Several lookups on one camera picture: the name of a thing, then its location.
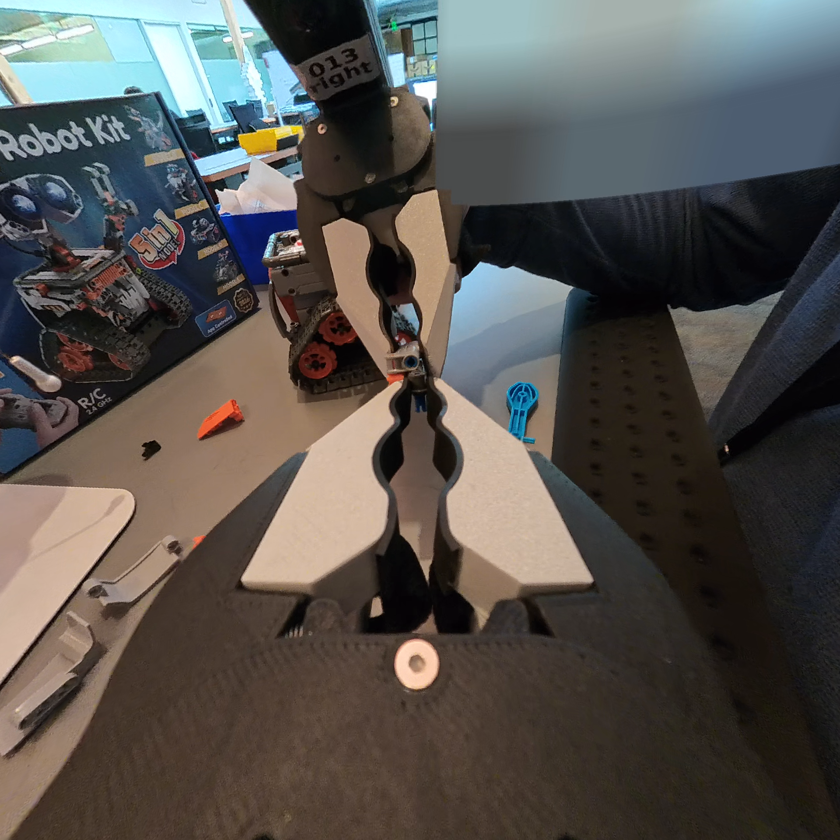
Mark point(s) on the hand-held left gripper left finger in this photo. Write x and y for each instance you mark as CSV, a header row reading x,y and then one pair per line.
x,y
315,525

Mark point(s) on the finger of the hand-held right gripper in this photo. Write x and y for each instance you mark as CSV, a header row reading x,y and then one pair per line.
x,y
348,275
433,249

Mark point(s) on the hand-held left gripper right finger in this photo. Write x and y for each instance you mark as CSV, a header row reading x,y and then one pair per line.
x,y
518,525

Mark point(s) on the light grey hole connector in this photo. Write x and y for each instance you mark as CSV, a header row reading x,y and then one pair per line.
x,y
396,359

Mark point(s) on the dark grey cross-hole connector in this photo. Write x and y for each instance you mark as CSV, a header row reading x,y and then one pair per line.
x,y
418,383

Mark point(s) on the person's right forearm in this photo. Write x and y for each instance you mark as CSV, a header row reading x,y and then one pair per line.
x,y
623,249

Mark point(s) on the tracked toy robot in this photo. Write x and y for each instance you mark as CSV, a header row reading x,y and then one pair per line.
x,y
315,354

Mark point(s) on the yellow storage bin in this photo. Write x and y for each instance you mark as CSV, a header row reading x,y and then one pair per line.
x,y
269,139

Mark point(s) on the blue bin with white paper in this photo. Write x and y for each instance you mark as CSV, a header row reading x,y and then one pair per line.
x,y
249,243

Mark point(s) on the teal separator tool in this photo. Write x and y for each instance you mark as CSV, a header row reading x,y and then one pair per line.
x,y
522,407

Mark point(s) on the orange wedge brick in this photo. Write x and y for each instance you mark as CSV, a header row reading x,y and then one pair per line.
x,y
220,420

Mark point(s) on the black dimpled mat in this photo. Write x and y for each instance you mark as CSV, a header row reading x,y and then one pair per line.
x,y
656,459

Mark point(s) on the black small angled connector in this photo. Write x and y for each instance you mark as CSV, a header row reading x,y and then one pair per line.
x,y
151,449

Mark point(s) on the grey curved panel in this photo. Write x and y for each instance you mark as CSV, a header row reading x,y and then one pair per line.
x,y
46,695
134,574

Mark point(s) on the robot kit box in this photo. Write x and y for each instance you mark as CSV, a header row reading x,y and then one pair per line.
x,y
98,262

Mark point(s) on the white stand base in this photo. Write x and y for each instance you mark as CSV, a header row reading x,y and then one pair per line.
x,y
52,558

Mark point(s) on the white tipped rod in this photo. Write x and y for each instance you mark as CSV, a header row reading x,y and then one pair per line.
x,y
43,379

